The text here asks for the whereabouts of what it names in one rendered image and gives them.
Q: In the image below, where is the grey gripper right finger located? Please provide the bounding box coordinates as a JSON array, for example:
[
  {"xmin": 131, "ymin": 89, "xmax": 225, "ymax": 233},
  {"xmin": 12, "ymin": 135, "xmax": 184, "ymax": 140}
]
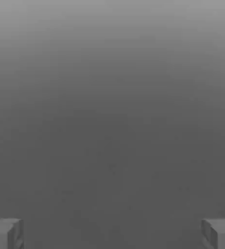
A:
[{"xmin": 201, "ymin": 218, "xmax": 225, "ymax": 249}]

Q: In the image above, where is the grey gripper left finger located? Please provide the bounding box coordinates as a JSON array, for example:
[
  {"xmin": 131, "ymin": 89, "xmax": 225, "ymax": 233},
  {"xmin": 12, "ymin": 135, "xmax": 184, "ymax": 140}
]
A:
[{"xmin": 0, "ymin": 218, "xmax": 25, "ymax": 249}]

